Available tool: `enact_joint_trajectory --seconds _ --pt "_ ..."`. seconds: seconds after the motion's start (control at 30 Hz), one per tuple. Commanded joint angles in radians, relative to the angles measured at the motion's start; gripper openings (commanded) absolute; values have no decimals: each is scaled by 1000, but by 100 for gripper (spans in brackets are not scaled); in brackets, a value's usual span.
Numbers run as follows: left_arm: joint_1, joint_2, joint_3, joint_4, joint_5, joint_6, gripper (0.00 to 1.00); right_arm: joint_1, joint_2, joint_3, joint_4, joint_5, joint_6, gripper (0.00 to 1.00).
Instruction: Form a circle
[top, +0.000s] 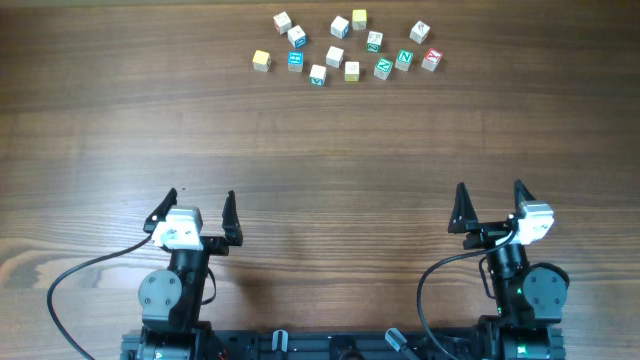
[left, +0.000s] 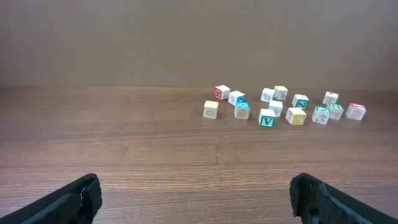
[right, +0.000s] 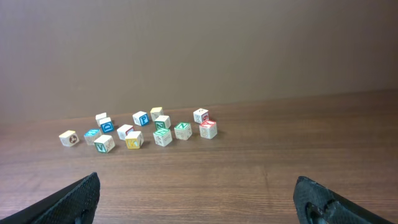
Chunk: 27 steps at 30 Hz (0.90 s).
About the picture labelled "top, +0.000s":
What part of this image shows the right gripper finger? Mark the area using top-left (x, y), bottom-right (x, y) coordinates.
top-left (448, 182), bottom-right (479, 234)
top-left (514, 179), bottom-right (536, 214)

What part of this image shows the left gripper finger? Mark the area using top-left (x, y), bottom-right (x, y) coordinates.
top-left (222, 190), bottom-right (243, 247)
top-left (143, 188), bottom-right (178, 234)

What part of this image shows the green wooden block Z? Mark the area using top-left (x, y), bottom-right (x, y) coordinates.
top-left (374, 58), bottom-right (393, 80)

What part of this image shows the teal-edged wooden block V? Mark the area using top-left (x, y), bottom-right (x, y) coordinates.
top-left (310, 64), bottom-right (327, 86)

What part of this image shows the blue wooden letter block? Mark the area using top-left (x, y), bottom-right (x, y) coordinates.
top-left (287, 52), bottom-right (304, 73)

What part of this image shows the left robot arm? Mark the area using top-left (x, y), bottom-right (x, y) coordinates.
top-left (120, 189), bottom-right (243, 360)

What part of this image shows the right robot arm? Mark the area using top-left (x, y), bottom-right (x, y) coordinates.
top-left (448, 181), bottom-right (570, 360)

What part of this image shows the red wooden letter block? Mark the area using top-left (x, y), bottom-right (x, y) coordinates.
top-left (421, 48), bottom-right (443, 72)

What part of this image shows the yellow wooden block left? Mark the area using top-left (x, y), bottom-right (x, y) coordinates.
top-left (252, 50), bottom-right (271, 72)

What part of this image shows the yellow wooden block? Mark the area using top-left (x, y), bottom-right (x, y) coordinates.
top-left (252, 50), bottom-right (271, 72)
top-left (351, 9), bottom-right (368, 31)

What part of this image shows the green wooden block N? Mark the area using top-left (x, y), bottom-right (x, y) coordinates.
top-left (395, 49), bottom-right (414, 72)

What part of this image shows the yellow-edged wooden block K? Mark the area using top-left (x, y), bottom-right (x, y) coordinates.
top-left (344, 61), bottom-right (360, 82)

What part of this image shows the plain wooden block bird picture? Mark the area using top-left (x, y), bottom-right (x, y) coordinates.
top-left (409, 20), bottom-right (431, 44)

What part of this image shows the dark green block Z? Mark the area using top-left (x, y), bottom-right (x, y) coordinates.
top-left (366, 31), bottom-right (383, 53)

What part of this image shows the plain wooden block centre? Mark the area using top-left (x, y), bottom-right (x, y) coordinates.
top-left (326, 46), bottom-right (344, 68)

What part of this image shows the blue-edged wooden block A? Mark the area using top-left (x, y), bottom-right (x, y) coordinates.
top-left (287, 25), bottom-right (307, 48)

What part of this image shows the red-edged wooden block top left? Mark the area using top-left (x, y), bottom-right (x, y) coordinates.
top-left (273, 11), bottom-right (292, 35)

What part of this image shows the yellow wooden block top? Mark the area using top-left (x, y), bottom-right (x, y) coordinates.
top-left (351, 9), bottom-right (368, 31)

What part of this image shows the blue-edged wooden block P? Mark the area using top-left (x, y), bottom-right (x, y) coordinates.
top-left (330, 16), bottom-right (350, 39)

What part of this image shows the right camera cable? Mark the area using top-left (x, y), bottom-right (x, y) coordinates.
top-left (416, 214), bottom-right (519, 360)

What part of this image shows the camera cable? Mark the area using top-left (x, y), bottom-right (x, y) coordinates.
top-left (46, 233), bottom-right (154, 360)
top-left (416, 214), bottom-right (519, 360)

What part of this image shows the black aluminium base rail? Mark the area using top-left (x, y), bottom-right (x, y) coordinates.
top-left (120, 328), bottom-right (567, 360)

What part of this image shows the left camera cable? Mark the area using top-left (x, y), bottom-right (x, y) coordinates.
top-left (46, 233), bottom-right (154, 360)

